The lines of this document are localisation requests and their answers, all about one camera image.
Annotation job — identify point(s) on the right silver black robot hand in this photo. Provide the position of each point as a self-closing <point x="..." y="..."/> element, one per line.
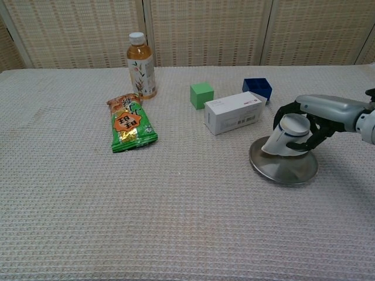
<point x="331" y="112"/>

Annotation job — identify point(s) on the white paper cup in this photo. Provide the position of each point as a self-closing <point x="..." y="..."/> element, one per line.
<point x="290" y="128"/>

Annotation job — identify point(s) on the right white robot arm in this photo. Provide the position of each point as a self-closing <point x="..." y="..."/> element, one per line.
<point x="367" y="126"/>

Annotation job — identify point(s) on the round metal dish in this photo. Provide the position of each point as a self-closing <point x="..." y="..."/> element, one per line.
<point x="281" y="169"/>

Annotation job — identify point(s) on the dark blue open box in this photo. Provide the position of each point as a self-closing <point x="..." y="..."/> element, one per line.
<point x="262" y="89"/>

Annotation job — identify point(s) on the white carton box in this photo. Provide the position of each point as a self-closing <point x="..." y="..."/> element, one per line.
<point x="234" y="115"/>

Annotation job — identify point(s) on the green cube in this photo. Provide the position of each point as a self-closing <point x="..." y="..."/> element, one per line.
<point x="201" y="95"/>

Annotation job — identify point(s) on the bamboo folding screen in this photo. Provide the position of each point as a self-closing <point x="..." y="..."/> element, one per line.
<point x="205" y="32"/>

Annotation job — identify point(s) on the tea bottle white cap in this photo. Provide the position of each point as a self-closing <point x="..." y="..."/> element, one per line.
<point x="142" y="73"/>

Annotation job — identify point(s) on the green orange snack bag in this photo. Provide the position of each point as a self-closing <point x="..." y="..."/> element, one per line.
<point x="129" y="128"/>

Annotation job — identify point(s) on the beige woven tablecloth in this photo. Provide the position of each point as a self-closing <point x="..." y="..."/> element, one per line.
<point x="117" y="205"/>

